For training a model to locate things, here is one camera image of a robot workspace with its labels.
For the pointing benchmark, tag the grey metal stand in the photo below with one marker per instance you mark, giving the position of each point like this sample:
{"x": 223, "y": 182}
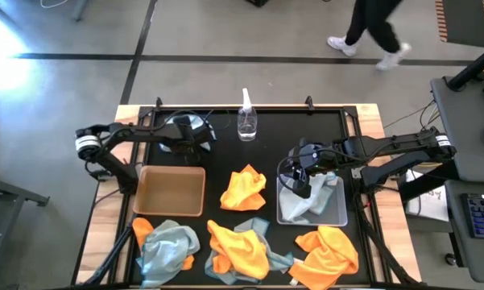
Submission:
{"x": 8, "y": 193}

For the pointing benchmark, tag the grey desk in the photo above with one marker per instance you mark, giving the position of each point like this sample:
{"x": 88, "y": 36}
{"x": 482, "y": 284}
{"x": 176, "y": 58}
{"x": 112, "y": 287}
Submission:
{"x": 467, "y": 258}
{"x": 463, "y": 129}

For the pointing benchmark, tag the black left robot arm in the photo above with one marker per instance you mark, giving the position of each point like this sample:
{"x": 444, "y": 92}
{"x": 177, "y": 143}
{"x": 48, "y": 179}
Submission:
{"x": 141, "y": 132}

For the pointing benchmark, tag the translucent white rectangular basket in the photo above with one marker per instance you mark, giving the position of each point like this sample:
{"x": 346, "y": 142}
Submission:
{"x": 338, "y": 213}

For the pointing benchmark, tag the clear spray bottle white nozzle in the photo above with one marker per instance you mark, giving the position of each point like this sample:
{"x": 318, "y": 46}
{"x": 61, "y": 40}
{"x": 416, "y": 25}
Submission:
{"x": 246, "y": 121}

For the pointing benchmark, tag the brown rectangular basket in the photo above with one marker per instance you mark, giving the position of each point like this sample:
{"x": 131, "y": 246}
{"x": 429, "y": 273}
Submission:
{"x": 169, "y": 193}

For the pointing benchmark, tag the orange microfiber towel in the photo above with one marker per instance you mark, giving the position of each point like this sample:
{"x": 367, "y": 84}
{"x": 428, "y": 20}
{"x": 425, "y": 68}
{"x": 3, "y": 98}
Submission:
{"x": 330, "y": 258}
{"x": 141, "y": 229}
{"x": 243, "y": 189}
{"x": 237, "y": 249}

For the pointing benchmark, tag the black computer keyboard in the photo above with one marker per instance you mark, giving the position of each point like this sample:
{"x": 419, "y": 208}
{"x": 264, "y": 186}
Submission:
{"x": 483, "y": 215}

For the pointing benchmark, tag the black diagonal frame strut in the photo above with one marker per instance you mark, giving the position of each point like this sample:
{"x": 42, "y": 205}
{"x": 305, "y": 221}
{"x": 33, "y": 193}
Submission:
{"x": 112, "y": 258}
{"x": 380, "y": 249}

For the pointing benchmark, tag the dark floor mat striped edge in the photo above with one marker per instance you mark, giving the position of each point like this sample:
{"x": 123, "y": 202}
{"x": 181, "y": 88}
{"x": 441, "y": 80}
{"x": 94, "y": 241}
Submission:
{"x": 467, "y": 20}

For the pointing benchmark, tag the black caster wheel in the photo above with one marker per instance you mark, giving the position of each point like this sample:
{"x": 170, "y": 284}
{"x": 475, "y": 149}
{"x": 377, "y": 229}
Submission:
{"x": 451, "y": 259}

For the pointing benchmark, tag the person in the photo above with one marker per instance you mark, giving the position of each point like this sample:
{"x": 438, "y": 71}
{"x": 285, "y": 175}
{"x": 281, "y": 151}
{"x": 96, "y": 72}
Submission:
{"x": 374, "y": 24}

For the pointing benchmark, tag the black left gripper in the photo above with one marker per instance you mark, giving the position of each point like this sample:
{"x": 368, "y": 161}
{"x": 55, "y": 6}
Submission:
{"x": 185, "y": 137}

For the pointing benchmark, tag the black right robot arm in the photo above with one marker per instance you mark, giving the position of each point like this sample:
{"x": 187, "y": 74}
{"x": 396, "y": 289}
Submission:
{"x": 386, "y": 147}

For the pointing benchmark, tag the white paper sheet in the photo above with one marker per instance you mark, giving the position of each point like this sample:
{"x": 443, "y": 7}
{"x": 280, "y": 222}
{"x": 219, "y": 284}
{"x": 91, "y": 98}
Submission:
{"x": 431, "y": 201}

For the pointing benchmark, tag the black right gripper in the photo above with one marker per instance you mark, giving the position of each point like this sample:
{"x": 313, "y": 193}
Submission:
{"x": 314, "y": 159}

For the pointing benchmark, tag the black table clamp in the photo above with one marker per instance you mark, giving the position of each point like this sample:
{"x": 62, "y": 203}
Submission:
{"x": 159, "y": 102}
{"x": 309, "y": 102}

